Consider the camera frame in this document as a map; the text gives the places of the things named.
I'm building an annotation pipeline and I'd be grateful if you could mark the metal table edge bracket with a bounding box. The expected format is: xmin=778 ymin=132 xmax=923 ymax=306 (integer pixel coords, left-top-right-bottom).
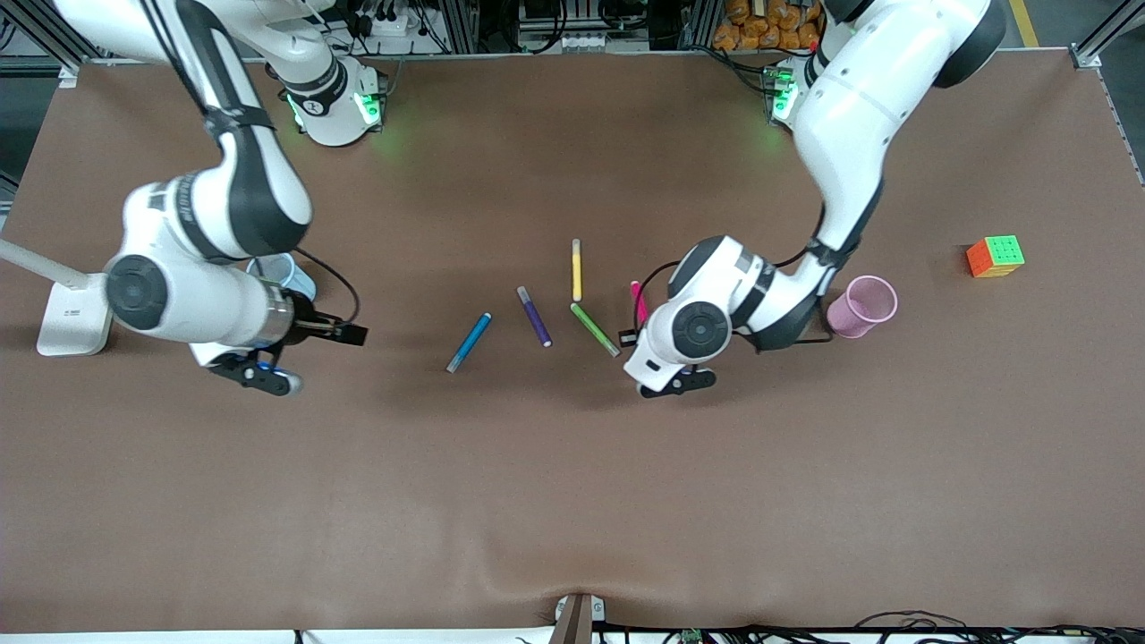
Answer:
xmin=554 ymin=594 xmax=606 ymax=644

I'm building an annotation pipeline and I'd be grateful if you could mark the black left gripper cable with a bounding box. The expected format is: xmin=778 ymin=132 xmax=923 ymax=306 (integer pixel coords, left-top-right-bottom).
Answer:
xmin=639 ymin=259 xmax=685 ymax=309

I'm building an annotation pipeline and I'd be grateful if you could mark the orange packaged goods pile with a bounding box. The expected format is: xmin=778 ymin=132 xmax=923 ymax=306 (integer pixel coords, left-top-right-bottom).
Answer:
xmin=713 ymin=0 xmax=826 ymax=51

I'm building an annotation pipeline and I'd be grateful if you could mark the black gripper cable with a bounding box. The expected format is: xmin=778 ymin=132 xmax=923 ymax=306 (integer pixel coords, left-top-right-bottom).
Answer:
xmin=639 ymin=259 xmax=685 ymax=309
xmin=293 ymin=247 xmax=361 ymax=325

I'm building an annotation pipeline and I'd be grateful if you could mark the colourful puzzle cube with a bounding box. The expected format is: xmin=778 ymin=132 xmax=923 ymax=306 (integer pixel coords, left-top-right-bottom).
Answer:
xmin=966 ymin=234 xmax=1026 ymax=279

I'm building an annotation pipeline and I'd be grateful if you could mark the blue plastic cup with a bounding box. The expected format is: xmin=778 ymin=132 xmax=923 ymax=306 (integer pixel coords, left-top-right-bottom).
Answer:
xmin=249 ymin=253 xmax=317 ymax=301

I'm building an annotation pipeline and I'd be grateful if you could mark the purple marker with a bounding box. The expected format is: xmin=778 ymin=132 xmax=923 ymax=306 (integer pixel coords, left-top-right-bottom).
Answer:
xmin=516 ymin=286 xmax=553 ymax=348

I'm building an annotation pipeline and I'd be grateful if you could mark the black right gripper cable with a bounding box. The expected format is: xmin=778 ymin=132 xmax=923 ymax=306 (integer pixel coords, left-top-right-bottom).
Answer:
xmin=293 ymin=247 xmax=361 ymax=325

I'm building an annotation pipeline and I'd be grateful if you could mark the aluminium frame post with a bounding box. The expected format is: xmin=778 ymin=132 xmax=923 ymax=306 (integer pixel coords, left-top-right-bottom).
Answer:
xmin=1071 ymin=0 xmax=1145 ymax=71
xmin=0 ymin=0 xmax=81 ymax=89
xmin=680 ymin=0 xmax=721 ymax=50
xmin=441 ymin=0 xmax=481 ymax=55

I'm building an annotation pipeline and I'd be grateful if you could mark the green marker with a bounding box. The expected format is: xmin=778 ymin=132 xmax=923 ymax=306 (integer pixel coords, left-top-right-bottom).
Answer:
xmin=570 ymin=302 xmax=621 ymax=358

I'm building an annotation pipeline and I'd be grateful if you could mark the pink plastic cup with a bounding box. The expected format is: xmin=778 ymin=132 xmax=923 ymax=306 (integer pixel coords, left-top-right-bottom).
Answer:
xmin=827 ymin=275 xmax=898 ymax=340

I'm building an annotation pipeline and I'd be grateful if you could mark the blue marker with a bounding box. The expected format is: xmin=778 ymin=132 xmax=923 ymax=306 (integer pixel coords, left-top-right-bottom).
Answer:
xmin=446 ymin=312 xmax=493 ymax=374

